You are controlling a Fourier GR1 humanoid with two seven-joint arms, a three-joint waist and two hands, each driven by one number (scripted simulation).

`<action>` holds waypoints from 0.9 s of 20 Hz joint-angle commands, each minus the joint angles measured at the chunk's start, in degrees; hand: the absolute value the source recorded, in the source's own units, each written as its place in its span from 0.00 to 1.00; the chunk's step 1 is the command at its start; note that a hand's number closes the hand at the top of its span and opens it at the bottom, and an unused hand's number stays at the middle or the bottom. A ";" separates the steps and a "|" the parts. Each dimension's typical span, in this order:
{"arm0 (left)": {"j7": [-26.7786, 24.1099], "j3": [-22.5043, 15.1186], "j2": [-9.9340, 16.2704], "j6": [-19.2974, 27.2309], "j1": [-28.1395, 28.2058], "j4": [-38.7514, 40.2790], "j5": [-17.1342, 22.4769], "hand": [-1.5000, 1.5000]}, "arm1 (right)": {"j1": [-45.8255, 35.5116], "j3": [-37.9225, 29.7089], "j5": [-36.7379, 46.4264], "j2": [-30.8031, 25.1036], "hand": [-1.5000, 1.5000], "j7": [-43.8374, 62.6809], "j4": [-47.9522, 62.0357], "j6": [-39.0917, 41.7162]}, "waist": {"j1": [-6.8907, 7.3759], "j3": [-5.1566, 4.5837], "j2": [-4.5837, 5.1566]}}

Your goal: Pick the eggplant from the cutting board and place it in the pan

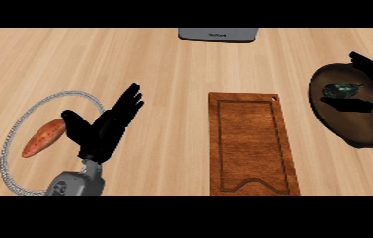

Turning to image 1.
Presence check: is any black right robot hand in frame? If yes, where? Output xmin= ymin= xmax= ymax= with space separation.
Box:
xmin=318 ymin=50 xmax=373 ymax=114

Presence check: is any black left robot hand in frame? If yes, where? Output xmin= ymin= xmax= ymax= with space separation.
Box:
xmin=60 ymin=82 xmax=145 ymax=165

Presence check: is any dark green eggplant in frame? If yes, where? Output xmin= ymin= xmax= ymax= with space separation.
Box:
xmin=321 ymin=82 xmax=365 ymax=100

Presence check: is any brown round pan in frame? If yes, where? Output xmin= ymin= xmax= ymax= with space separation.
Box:
xmin=307 ymin=62 xmax=373 ymax=149

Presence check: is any brown wooden cutting board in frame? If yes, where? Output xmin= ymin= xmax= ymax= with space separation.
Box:
xmin=206 ymin=91 xmax=302 ymax=197

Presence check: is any orange sweet potato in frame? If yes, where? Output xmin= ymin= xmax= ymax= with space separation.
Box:
xmin=20 ymin=118 xmax=67 ymax=159

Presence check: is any round clear plate, beaded rim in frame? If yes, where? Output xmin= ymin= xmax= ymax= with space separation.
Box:
xmin=0 ymin=90 xmax=105 ymax=197

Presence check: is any grey flat appliance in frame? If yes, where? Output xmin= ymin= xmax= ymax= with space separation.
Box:
xmin=176 ymin=27 xmax=259 ymax=44

